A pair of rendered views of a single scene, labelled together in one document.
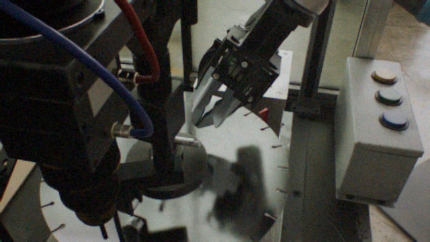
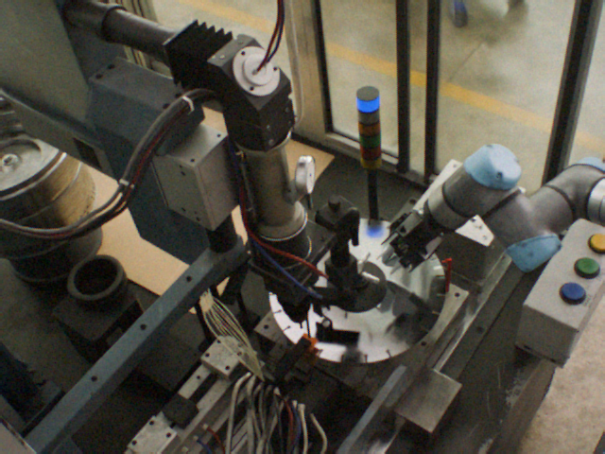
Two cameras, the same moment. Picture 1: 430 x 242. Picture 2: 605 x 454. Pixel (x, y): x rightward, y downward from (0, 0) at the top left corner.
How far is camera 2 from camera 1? 0.90 m
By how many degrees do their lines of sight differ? 23
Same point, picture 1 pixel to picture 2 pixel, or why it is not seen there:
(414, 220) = not seen: outside the picture
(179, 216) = (351, 325)
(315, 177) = (507, 319)
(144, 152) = not seen: hidden behind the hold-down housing
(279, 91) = (486, 235)
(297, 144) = (507, 282)
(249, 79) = (408, 255)
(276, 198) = (419, 333)
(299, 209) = (474, 343)
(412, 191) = not seen: outside the picture
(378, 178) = (545, 339)
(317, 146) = (527, 289)
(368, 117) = (552, 283)
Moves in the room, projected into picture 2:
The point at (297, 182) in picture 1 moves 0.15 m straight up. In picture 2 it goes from (486, 320) to (492, 277)
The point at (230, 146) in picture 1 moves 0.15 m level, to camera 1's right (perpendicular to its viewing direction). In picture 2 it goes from (406, 285) to (485, 306)
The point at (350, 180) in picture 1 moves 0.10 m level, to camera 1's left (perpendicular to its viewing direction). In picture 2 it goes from (524, 333) to (475, 319)
